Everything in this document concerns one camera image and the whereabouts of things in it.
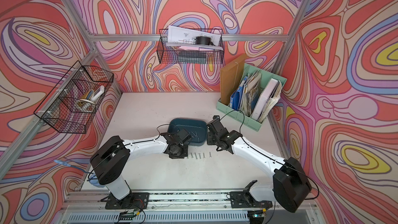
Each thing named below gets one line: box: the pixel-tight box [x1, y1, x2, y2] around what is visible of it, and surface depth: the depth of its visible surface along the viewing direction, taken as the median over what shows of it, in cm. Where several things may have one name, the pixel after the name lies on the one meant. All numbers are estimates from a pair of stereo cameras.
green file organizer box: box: [216, 62, 288, 132], surface depth 95 cm
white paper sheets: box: [165, 25, 224, 51], surface depth 87 cm
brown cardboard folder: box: [219, 53, 247, 106], surface depth 98 cm
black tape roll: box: [195, 35, 216, 47], surface depth 84 cm
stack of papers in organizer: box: [239, 70, 263, 117], surface depth 95 cm
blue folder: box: [229, 76, 249, 111], surface depth 98 cm
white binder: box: [251, 78, 280, 122], surface depth 88 cm
